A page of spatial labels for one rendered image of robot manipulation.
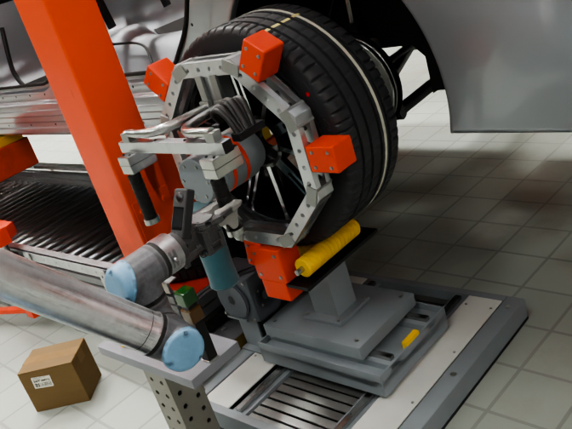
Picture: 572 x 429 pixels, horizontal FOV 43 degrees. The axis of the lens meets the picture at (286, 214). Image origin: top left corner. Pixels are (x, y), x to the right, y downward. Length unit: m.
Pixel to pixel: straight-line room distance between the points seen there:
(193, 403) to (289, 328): 0.41
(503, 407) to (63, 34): 1.61
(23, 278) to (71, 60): 0.95
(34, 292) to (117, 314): 0.16
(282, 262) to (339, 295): 0.30
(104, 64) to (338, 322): 1.04
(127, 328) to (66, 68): 0.97
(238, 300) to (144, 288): 0.85
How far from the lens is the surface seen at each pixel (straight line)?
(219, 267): 2.07
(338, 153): 1.71
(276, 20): 1.93
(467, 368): 2.20
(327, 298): 2.25
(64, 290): 1.37
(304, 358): 2.28
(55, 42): 2.16
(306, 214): 1.87
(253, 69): 1.77
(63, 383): 2.83
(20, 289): 1.34
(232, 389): 2.41
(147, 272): 1.54
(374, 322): 2.22
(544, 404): 2.17
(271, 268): 2.07
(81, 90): 2.16
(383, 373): 2.11
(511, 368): 2.31
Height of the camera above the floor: 1.43
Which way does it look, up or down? 23 degrees down
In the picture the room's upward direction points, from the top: 18 degrees counter-clockwise
